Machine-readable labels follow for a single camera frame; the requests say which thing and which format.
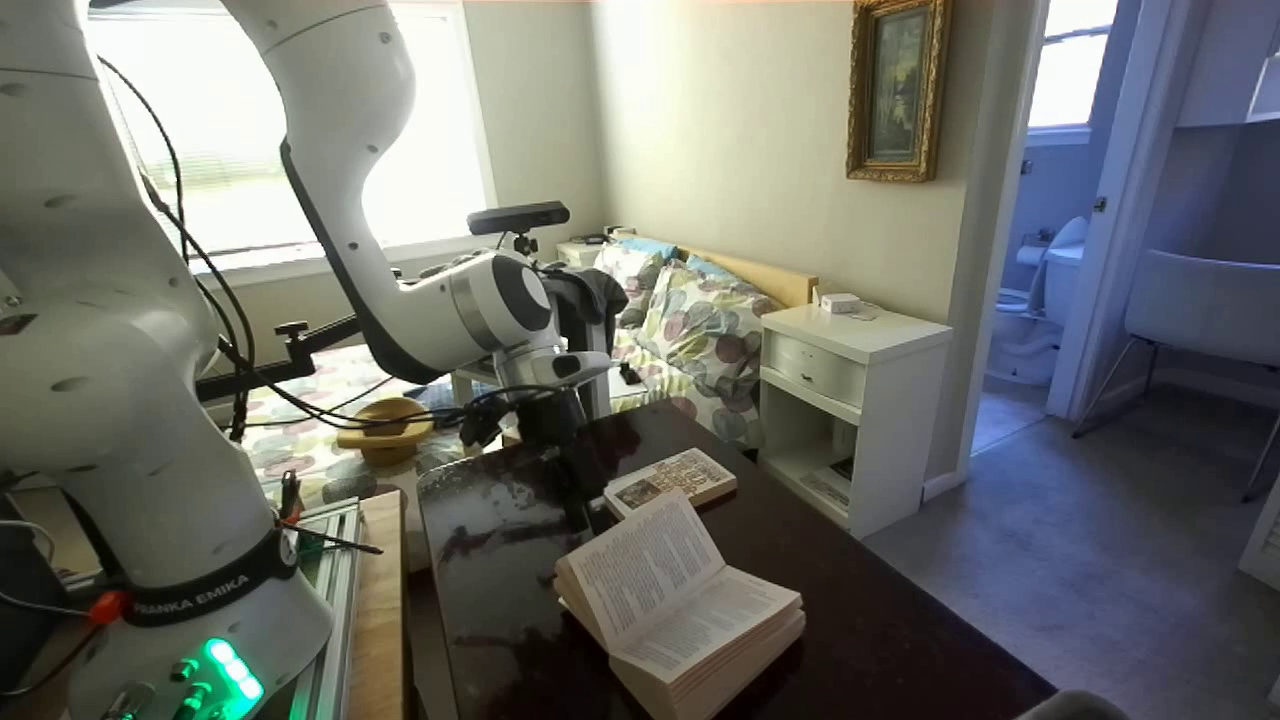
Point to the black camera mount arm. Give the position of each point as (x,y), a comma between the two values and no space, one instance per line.
(300,350)

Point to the white nightstand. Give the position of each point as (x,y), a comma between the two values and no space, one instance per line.
(904,414)

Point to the white toilet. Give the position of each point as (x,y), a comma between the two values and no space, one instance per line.
(1060,281)

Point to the red black clamp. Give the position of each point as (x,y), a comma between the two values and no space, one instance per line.
(289,503)

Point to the floral bedspread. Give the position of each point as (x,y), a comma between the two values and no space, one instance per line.
(694,335)

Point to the large bright window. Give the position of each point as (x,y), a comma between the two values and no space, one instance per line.
(442,145)

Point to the white door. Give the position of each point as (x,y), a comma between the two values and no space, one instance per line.
(1123,267)

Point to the wooden headboard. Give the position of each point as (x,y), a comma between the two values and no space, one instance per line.
(784,281)

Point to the black stereo camera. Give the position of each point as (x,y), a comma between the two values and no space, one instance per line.
(519,217)

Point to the yellow bowl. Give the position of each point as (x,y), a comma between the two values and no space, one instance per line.
(384,424)

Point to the wooden board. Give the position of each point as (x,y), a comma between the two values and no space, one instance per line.
(383,613)

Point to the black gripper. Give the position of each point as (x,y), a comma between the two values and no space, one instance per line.
(560,420)

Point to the red knob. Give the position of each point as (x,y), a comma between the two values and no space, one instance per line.
(104,611)

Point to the Old Neighborhood hardcover book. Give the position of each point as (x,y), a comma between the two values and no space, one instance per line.
(674,481)

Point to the gold framed painting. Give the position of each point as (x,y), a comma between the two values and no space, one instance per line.
(896,87)

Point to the thick paperback book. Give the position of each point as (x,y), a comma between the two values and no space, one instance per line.
(664,585)

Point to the small bathroom window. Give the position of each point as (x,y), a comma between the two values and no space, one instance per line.
(1071,65)

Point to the white stool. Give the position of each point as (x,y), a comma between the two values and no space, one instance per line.
(596,385)

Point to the small white box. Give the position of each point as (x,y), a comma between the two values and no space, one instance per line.
(839,304)

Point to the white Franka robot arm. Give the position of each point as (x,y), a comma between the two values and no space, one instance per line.
(104,402)

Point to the aluminium rail frame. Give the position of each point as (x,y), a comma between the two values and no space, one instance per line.
(333,585)

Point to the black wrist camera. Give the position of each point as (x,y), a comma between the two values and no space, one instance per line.
(486,419)

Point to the white bathtub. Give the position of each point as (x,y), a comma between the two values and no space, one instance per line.
(1201,300)

